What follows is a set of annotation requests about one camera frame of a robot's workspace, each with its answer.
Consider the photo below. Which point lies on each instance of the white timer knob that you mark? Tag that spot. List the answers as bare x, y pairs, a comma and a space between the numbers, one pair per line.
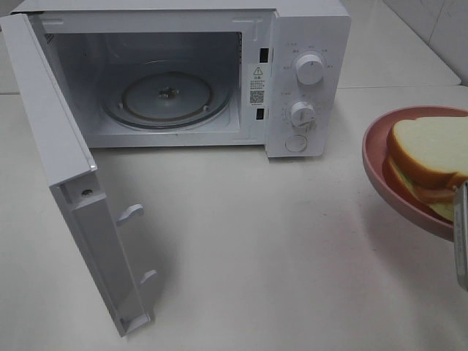
302, 114

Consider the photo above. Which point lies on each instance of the pink round plate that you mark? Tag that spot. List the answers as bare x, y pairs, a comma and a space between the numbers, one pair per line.
374, 152

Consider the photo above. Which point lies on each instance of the white microwave door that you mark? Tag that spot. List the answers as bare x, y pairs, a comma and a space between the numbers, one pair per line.
71, 170

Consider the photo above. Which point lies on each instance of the round door release button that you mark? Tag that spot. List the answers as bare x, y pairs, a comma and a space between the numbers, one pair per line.
296, 143

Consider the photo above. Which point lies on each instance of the glass microwave turntable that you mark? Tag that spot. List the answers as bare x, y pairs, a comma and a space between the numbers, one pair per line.
167, 95

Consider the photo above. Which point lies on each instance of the white warning label sticker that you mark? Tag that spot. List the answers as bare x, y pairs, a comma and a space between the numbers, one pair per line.
257, 84

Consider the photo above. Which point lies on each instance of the white microwave oven body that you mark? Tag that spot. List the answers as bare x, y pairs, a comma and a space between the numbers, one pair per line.
95, 38

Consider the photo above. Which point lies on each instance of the white upper power knob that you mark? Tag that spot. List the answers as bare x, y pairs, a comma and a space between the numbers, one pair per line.
309, 68

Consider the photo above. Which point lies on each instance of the white bread top slice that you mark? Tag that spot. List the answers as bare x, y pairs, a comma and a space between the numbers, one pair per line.
431, 151

